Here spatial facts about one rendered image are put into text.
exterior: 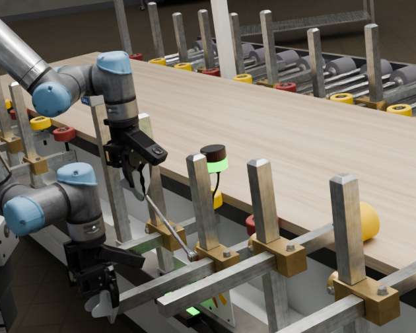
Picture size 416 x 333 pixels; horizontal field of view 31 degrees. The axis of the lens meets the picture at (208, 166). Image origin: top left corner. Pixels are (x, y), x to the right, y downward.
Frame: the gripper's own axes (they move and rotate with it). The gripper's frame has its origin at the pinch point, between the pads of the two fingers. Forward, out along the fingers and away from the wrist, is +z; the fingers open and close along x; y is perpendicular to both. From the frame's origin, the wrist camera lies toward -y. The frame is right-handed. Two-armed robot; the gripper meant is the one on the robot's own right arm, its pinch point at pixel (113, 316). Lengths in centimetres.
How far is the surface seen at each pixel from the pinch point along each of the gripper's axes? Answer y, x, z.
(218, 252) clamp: -27.9, 0.5, -5.1
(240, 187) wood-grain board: -51, -22, -8
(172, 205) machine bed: -49, -60, 7
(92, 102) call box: -25, -52, -34
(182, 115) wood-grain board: -79, -100, -9
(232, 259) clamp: -28.9, 4.9, -4.4
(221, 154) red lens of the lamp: -33.3, -1.1, -27.5
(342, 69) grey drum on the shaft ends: -176, -120, -2
